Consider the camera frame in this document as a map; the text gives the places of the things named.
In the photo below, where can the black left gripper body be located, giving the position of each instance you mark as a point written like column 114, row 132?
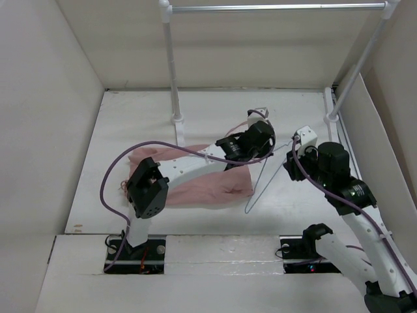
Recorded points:
column 258, row 153

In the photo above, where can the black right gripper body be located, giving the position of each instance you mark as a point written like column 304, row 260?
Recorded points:
column 309, row 162

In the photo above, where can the pink trousers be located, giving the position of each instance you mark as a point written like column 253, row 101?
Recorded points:
column 219, row 188

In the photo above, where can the blue wire hanger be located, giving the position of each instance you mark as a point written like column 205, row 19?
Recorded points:
column 269, row 170

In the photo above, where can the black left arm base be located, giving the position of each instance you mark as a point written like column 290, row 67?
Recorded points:
column 147, row 259

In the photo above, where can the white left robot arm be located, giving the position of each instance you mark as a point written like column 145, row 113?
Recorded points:
column 149, row 186

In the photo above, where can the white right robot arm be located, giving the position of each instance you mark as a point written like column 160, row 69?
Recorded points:
column 386, row 281

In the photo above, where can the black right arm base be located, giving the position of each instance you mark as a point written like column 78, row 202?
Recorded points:
column 299, row 253

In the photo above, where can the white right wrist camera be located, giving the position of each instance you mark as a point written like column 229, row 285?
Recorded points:
column 305, row 137

